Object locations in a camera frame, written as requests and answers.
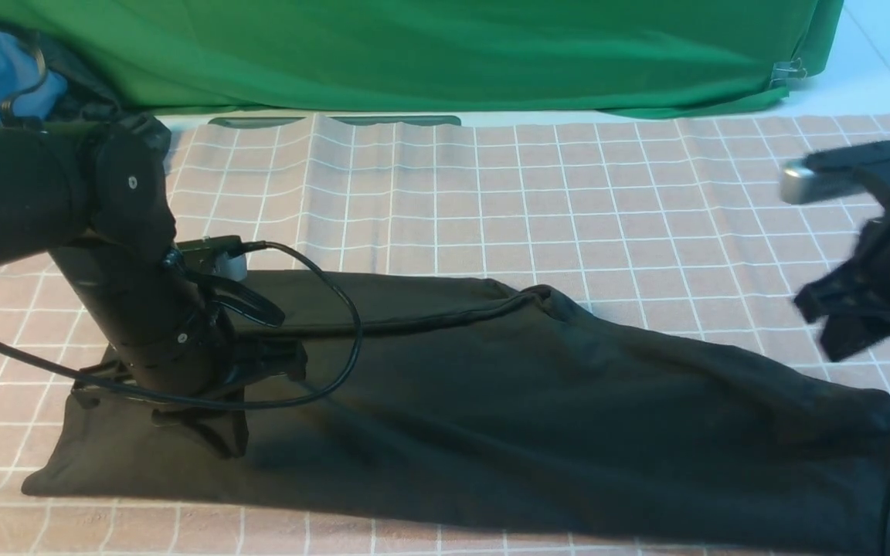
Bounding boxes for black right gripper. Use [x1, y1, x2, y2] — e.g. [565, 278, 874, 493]
[793, 212, 890, 362]

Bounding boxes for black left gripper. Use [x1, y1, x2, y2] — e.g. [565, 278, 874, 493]
[113, 309, 308, 459]

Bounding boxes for dark gray long-sleeve top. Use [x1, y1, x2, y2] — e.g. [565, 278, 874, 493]
[22, 273, 890, 555]

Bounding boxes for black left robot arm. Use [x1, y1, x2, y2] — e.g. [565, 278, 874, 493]
[0, 124, 306, 459]

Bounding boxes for pink white-checked tablecloth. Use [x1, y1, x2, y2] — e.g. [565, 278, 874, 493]
[0, 115, 890, 555]

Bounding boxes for metal binder clip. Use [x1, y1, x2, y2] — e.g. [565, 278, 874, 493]
[769, 59, 808, 89]

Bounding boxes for dark crumpled garment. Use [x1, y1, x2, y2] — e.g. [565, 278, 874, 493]
[39, 34, 172, 158]

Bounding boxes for green backdrop cloth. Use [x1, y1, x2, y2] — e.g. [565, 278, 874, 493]
[0, 1, 844, 120]

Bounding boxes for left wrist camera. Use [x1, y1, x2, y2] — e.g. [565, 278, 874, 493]
[175, 235, 248, 282]

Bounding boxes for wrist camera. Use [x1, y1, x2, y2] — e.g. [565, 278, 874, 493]
[175, 235, 248, 282]
[778, 140, 890, 207]

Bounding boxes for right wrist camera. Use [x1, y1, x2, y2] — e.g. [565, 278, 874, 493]
[778, 140, 890, 207]

